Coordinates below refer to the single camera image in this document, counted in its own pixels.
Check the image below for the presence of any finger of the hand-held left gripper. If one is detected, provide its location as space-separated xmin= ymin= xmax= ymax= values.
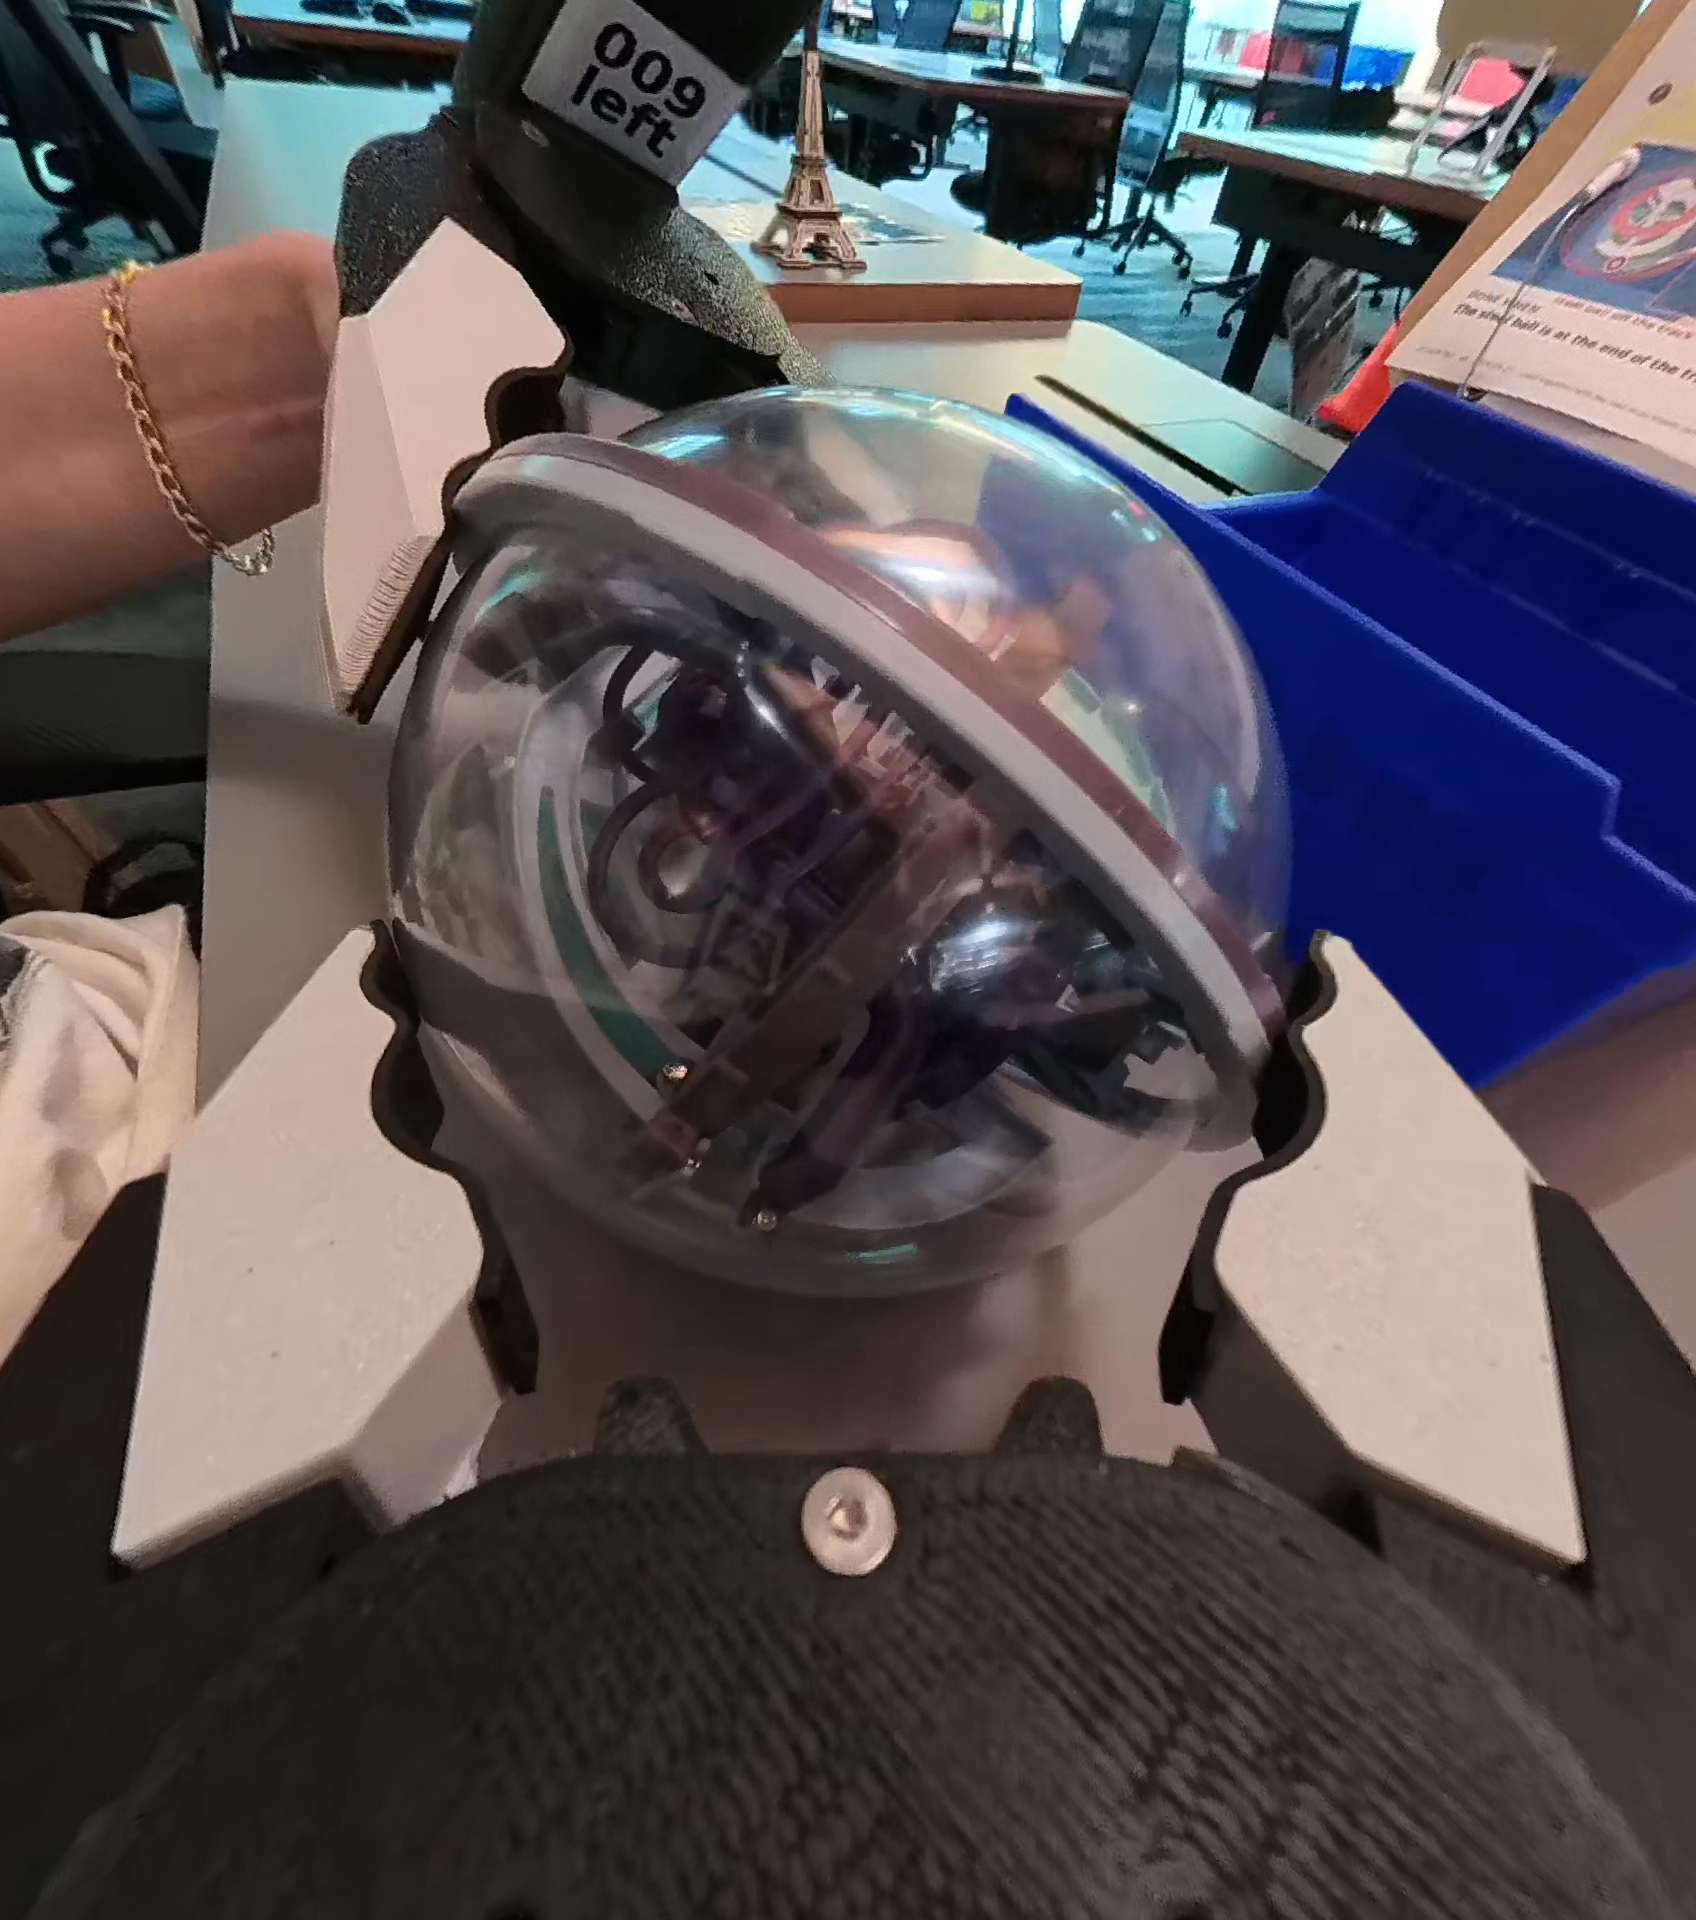
xmin=316 ymin=217 xmax=574 ymax=725

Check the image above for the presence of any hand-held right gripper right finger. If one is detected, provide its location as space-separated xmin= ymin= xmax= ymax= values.
xmin=1156 ymin=932 xmax=1593 ymax=1571

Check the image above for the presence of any wooden desk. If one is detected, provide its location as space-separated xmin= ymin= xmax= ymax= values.
xmin=788 ymin=36 xmax=1132 ymax=242

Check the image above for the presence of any clear maze ball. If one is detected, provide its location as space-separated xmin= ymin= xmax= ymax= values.
xmin=387 ymin=382 xmax=1292 ymax=1300

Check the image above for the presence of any small tower model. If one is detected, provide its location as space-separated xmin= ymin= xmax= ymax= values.
xmin=752 ymin=42 xmax=871 ymax=276

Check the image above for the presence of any black office chair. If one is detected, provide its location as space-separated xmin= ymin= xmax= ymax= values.
xmin=0 ymin=0 xmax=221 ymax=279
xmin=1081 ymin=0 xmax=1210 ymax=279

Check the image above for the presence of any white cloth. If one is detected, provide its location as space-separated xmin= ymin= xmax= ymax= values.
xmin=0 ymin=901 xmax=203 ymax=1531

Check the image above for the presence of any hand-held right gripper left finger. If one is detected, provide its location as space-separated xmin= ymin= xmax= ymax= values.
xmin=111 ymin=922 xmax=542 ymax=1571

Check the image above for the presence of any wooden board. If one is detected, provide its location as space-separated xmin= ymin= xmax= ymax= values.
xmin=680 ymin=191 xmax=1084 ymax=326

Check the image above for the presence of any gold chain bracelet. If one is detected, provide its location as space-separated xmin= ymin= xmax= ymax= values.
xmin=100 ymin=260 xmax=279 ymax=577

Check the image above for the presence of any blue plastic bin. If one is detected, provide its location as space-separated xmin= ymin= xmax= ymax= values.
xmin=1004 ymin=379 xmax=1696 ymax=1090

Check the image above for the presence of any instruction sheet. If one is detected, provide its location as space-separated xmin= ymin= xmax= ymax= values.
xmin=1389 ymin=0 xmax=1696 ymax=503

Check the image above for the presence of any person's left forearm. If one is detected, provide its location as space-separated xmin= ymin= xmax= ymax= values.
xmin=0 ymin=228 xmax=340 ymax=666

